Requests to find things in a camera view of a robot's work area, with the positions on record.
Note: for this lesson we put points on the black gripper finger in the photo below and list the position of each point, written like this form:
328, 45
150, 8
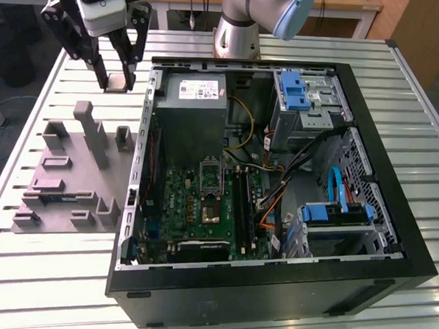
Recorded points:
142, 39
75, 42

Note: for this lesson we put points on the silver CPU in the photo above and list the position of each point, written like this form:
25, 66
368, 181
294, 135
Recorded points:
116, 82

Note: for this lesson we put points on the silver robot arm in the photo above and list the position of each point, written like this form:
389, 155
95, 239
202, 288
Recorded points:
233, 36

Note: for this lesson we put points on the CPU socket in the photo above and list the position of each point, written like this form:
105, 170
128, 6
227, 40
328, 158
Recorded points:
211, 213

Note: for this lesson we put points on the black chair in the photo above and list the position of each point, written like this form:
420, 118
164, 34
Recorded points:
11, 58

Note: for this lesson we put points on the grey power supply unit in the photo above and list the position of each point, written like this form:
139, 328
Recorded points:
192, 130

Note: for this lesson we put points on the grey parts rack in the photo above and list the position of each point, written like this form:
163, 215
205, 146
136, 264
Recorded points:
74, 186

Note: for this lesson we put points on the metal locking lever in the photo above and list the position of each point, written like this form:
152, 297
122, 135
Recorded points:
225, 161

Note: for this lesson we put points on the RAM stick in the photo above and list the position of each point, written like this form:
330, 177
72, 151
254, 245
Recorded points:
59, 197

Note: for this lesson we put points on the silver drive cage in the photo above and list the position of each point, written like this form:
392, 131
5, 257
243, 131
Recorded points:
306, 121

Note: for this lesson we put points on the green motherboard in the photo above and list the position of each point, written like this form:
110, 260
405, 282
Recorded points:
179, 221

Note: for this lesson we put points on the black RAM slot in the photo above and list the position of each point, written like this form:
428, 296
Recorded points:
250, 210
240, 210

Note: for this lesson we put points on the black graphics card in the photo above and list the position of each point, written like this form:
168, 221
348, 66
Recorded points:
200, 250

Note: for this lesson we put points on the hard disk in blue carrier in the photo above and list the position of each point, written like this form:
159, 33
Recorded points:
318, 214

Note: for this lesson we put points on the black PC case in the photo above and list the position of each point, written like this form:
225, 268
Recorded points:
235, 294

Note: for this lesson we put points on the wooden cabinet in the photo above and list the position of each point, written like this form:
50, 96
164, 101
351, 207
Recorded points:
425, 35

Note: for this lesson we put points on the silver disk bay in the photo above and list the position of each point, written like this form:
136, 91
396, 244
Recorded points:
376, 231

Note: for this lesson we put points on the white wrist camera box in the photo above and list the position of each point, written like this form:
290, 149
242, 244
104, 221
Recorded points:
102, 18

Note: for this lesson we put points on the blue plastic drive bracket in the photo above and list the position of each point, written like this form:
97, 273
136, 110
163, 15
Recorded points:
292, 91

